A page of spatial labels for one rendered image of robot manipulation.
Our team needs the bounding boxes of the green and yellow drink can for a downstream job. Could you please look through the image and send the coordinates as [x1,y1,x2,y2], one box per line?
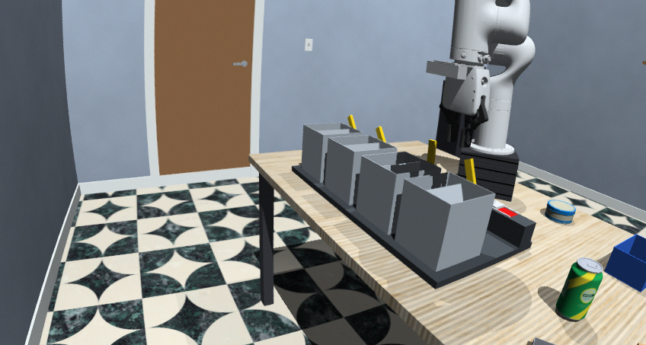
[556,257,603,321]

